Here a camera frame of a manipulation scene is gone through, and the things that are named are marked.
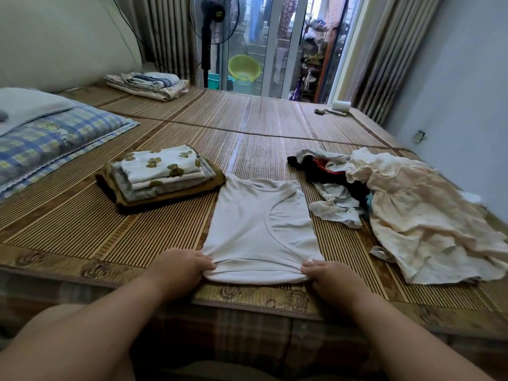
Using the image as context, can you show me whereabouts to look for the person's right hand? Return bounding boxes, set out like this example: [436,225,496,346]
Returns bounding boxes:
[300,259,370,314]

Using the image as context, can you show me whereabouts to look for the blue plaid pillow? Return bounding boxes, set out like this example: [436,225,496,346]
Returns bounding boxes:
[0,105,141,200]

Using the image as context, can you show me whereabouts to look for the pile of clothes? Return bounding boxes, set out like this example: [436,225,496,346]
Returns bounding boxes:
[367,165,508,286]

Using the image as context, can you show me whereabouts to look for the yellow green basin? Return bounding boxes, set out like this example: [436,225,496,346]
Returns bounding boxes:
[228,53,263,83]

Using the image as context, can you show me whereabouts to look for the bamboo bed mat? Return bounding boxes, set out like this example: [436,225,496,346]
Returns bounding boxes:
[0,83,508,381]

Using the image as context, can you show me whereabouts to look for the person's left forearm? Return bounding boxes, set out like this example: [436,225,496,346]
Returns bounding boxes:
[0,275,171,381]

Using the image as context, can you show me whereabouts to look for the white bear print garment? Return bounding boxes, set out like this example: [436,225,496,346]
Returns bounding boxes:
[127,165,210,194]

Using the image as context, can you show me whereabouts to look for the beige patterned curtain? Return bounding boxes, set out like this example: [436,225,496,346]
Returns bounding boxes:
[349,0,443,129]
[119,0,201,86]

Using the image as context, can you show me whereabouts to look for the cream padded headboard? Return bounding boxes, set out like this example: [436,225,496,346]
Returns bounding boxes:
[0,0,144,94]

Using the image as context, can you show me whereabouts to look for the person's left hand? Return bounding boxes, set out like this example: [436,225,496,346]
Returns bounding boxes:
[143,248,217,302]

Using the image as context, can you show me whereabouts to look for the black standing fan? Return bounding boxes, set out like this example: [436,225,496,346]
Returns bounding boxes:
[189,0,241,90]

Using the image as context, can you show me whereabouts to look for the plain white garment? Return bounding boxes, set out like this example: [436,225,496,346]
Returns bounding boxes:
[201,174,325,285]

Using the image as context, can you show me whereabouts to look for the cluttered balcony shelf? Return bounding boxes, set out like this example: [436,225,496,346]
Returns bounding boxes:
[294,18,329,102]

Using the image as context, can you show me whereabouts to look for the black red garment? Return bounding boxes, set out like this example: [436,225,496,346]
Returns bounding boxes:
[286,150,371,205]

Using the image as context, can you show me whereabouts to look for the black cable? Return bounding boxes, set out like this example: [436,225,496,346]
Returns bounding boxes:
[110,0,149,62]

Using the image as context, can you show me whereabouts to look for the person's right forearm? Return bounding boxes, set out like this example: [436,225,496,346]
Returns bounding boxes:
[345,293,495,381]

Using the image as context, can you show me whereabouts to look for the sliding glass balcony door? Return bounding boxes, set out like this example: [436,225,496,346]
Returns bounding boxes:
[210,0,363,105]

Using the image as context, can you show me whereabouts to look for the pale grey garment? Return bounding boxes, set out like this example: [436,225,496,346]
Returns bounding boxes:
[295,147,351,166]

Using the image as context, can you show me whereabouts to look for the olive tan shorts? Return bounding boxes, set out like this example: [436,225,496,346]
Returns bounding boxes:
[98,153,228,211]

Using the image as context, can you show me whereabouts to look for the folded striped blanket stack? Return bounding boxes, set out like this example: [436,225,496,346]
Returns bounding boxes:
[103,71,191,103]

